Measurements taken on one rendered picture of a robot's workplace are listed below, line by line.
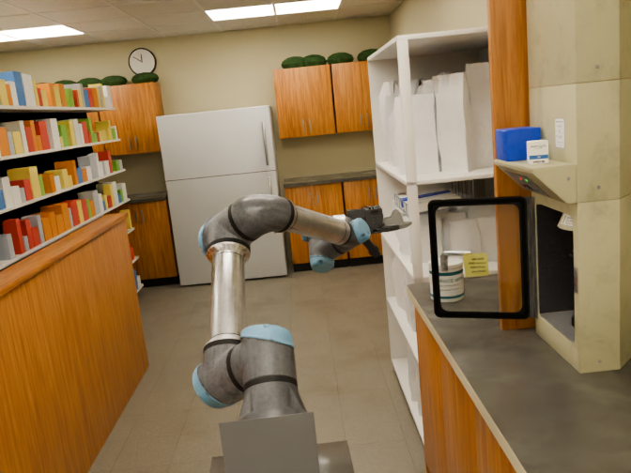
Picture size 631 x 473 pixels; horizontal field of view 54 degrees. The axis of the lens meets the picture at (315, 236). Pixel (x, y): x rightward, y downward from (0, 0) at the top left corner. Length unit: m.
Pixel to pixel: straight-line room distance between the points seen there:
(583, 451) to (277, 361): 0.68
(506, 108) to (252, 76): 5.32
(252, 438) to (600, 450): 0.74
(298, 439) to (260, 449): 0.08
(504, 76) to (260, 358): 1.17
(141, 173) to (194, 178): 0.98
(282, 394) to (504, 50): 1.25
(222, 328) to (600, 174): 1.03
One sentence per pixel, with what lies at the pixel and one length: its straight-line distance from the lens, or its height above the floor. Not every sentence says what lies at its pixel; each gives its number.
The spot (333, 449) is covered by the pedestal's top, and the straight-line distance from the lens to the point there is 1.53.
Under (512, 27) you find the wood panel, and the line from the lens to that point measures 2.06.
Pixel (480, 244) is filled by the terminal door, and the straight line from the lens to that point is 2.06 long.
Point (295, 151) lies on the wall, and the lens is 7.14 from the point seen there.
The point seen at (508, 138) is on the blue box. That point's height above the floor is 1.58.
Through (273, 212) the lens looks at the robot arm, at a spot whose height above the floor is 1.46.
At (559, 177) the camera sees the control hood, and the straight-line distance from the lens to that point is 1.71.
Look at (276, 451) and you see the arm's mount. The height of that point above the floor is 1.06.
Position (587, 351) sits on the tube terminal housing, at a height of 1.00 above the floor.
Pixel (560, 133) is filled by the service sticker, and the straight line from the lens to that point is 1.81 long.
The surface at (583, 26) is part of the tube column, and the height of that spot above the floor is 1.84.
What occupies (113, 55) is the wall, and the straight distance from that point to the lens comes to 7.42.
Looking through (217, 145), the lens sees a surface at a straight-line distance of 6.51.
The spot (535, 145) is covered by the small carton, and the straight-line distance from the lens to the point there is 1.78.
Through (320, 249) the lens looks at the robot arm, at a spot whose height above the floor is 1.28.
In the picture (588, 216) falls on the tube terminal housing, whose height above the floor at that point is 1.37.
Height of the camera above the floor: 1.71
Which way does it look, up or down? 11 degrees down
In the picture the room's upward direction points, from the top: 6 degrees counter-clockwise
